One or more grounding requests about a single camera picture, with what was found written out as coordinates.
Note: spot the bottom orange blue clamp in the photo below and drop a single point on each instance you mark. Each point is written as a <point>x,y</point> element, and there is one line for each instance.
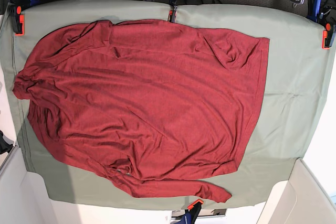
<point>191,213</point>

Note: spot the red long-sleeve T-shirt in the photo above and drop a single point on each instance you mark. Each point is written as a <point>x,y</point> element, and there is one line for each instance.
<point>155,107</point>

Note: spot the top right orange clamp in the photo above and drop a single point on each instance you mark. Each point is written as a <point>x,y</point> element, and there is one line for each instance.
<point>328,36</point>

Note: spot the top centre blue clamp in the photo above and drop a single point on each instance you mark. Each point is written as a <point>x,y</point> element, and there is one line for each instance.
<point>172,13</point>

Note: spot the top left orange clamp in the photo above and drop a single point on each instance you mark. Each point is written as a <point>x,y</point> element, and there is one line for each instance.
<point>17,20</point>

